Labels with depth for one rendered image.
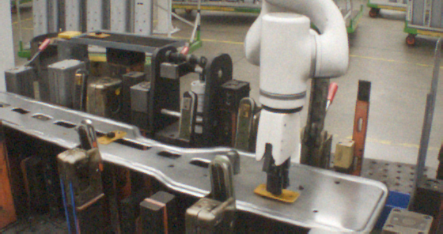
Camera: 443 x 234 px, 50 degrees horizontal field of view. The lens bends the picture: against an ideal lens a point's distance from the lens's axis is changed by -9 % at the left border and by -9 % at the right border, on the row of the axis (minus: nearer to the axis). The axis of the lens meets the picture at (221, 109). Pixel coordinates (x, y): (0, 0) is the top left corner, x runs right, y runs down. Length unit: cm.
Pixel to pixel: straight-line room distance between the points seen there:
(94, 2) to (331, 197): 489
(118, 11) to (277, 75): 476
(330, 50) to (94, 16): 494
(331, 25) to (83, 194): 61
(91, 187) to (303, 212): 46
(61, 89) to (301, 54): 87
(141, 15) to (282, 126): 462
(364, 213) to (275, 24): 39
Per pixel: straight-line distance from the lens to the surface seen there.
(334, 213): 95
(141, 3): 542
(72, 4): 585
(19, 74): 174
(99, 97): 143
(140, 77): 143
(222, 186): 89
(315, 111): 112
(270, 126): 89
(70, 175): 108
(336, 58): 87
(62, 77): 152
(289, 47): 85
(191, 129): 126
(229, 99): 125
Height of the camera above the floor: 148
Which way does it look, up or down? 20 degrees down
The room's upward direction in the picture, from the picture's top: 1 degrees clockwise
